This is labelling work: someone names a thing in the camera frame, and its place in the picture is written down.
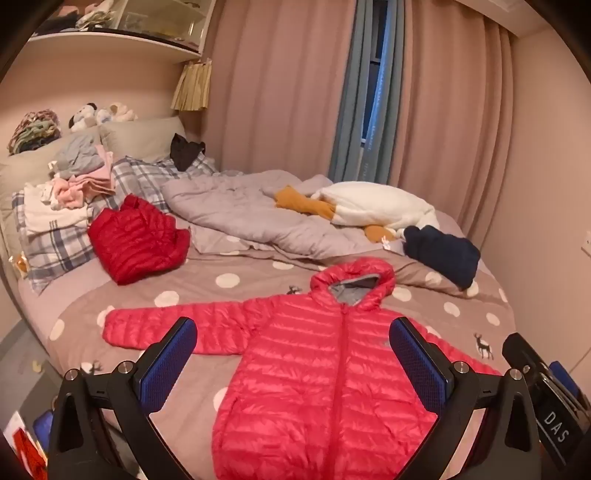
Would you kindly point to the blue curtain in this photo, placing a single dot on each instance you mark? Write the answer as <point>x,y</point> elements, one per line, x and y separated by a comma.
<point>355,115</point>

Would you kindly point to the pleated beige lampshade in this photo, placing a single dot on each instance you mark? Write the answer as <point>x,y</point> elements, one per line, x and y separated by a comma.
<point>191,85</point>

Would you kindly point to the pink hooded puffer jacket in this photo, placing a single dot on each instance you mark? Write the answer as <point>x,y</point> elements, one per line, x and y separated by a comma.
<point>300,369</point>

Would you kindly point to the grey-green pillow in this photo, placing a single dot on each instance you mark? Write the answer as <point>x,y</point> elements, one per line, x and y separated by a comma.
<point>138,136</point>

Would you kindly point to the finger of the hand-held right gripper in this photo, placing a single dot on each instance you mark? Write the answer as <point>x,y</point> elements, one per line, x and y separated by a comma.
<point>521,350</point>
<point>564,379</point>

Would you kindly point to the pink folded garments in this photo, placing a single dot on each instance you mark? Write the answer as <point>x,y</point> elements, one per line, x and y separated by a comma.
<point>87,184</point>

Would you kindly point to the pink curtain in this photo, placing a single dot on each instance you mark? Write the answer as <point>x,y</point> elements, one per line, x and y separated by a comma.
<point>277,92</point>
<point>452,115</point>

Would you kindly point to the grey folded garment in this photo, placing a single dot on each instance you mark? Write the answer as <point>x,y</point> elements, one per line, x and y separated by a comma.
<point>81,154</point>

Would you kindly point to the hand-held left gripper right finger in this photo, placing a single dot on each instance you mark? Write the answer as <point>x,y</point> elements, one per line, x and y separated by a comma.
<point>418,360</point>

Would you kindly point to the navy blue garment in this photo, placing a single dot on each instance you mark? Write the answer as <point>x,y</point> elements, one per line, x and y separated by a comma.
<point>443,254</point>

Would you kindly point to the grey quilt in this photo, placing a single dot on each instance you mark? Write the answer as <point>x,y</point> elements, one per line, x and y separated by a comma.
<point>240,212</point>

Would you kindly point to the colourful knitted cloth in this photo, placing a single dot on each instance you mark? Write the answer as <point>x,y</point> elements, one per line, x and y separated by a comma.
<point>34,129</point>

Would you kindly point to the dark red puffer jacket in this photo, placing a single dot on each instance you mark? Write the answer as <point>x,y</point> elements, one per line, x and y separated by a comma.
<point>134,240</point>

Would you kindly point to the black garment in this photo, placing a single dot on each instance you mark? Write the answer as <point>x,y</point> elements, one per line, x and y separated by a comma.
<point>184,150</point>

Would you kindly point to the red bag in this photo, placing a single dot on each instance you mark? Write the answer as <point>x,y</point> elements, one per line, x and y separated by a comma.
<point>27,447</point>

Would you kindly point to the white wall socket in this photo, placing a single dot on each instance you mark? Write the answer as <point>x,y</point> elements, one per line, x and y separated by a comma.
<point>586,244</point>

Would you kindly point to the white goose plush toy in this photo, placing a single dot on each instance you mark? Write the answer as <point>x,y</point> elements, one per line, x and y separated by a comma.
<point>369,203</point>

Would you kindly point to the pile of folded clothes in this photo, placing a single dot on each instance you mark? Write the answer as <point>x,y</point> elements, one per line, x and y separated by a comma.
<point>27,170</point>

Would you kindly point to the white wall cabinet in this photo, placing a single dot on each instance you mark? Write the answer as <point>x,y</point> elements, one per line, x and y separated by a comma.
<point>161,18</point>

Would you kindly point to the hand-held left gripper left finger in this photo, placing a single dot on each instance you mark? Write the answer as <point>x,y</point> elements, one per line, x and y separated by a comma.
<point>171,364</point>

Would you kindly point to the black and white plush toy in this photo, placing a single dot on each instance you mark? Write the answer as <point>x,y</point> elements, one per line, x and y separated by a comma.
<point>83,117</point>

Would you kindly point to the clothes pile on shelf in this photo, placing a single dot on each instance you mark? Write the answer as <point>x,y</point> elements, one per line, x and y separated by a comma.
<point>78,16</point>

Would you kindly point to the white wall shelf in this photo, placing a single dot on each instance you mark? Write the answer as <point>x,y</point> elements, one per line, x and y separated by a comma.
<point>115,44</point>

